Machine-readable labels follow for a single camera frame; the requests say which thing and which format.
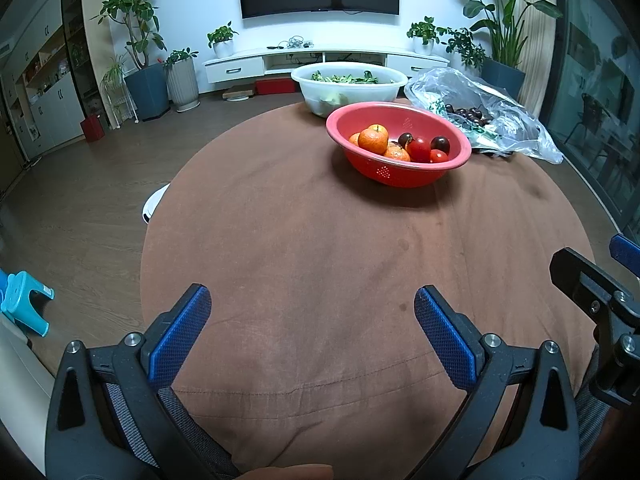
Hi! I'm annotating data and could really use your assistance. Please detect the white wall cupboard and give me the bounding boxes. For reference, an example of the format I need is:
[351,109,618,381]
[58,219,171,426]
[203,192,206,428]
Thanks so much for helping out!
[0,0,101,161]

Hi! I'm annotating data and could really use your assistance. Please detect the red flat box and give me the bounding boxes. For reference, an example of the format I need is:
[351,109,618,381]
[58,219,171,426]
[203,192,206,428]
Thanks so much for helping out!
[255,79,296,96]

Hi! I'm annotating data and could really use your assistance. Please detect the white plastic basin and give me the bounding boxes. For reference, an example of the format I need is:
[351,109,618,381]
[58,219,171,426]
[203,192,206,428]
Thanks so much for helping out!
[291,62,409,118]

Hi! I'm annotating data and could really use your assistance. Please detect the dark bushy potted plant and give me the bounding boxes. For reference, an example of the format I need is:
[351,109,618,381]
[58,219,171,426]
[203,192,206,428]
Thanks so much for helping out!
[437,27,487,72]

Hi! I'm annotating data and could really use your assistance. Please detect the clear plastic bag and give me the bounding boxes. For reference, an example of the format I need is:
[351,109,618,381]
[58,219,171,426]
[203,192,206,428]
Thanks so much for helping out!
[404,67,565,165]

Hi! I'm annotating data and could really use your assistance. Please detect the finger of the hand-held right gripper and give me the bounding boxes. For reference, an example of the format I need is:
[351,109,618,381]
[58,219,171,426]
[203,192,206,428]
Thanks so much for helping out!
[549,246,640,407]
[609,233,640,278]

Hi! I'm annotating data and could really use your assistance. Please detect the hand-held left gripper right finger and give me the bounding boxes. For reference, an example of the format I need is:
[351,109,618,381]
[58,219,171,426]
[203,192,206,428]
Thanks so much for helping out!
[414,285,581,480]

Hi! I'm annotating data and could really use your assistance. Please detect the bundle of cables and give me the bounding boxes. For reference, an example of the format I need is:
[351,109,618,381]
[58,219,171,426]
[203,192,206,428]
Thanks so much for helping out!
[267,36,316,51]

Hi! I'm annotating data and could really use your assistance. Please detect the tall plant in blue pot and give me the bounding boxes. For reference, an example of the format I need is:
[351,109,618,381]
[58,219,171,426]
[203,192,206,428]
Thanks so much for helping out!
[92,0,171,122]

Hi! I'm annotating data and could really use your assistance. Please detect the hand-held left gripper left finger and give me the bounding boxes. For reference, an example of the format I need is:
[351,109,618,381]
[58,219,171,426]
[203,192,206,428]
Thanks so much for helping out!
[45,282,213,480]

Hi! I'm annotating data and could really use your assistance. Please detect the small plant in white pot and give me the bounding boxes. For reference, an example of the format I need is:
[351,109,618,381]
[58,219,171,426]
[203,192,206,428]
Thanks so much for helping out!
[406,16,440,57]
[207,21,240,59]

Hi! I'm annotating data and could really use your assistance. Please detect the pile of dark cherries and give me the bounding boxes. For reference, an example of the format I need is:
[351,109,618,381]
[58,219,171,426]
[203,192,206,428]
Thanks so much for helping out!
[444,102,493,128]

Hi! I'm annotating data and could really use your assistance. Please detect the glass sliding door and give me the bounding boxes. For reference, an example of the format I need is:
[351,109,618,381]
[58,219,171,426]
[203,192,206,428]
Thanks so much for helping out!
[542,0,640,241]

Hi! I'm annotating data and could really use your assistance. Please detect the green leafy vegetables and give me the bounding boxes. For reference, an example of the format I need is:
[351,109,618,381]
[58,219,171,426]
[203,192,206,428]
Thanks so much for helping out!
[311,70,378,86]

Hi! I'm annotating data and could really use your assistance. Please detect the white round stool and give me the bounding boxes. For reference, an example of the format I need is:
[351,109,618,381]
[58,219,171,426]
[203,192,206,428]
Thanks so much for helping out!
[141,183,172,224]

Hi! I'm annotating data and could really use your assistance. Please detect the large-leaf plant in blue pot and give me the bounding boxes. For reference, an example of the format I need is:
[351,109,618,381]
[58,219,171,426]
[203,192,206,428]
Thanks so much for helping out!
[436,0,563,106]

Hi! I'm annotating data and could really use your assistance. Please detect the brown tablecloth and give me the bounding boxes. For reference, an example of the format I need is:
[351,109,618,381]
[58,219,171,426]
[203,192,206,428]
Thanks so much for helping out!
[140,97,598,471]

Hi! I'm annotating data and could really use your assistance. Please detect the grey mesh fabric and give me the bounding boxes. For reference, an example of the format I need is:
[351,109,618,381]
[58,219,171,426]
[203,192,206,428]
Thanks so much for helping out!
[570,350,613,461]
[100,382,241,478]

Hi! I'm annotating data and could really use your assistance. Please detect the red waste bin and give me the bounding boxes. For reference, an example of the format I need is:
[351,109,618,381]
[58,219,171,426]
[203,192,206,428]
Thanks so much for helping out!
[80,115,106,143]

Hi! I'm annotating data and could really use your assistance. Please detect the spider plant on wire stand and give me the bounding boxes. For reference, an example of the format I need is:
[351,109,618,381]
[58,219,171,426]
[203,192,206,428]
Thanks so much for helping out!
[100,55,137,128]

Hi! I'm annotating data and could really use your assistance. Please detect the white television cabinet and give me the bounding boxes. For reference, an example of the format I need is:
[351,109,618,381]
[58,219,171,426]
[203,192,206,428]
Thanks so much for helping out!
[202,47,451,85]

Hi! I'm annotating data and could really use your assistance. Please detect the red colander bowl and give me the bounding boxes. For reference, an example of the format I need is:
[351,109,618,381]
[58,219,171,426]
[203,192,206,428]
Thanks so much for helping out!
[325,101,473,189]

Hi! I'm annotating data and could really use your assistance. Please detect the blue plastic stool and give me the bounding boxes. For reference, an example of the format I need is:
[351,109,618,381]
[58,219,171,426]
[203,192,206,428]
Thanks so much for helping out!
[0,269,56,337]

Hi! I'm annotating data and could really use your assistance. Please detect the plant in ribbed white pot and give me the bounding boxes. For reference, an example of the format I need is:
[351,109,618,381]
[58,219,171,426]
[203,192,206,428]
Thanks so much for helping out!
[162,47,201,112]

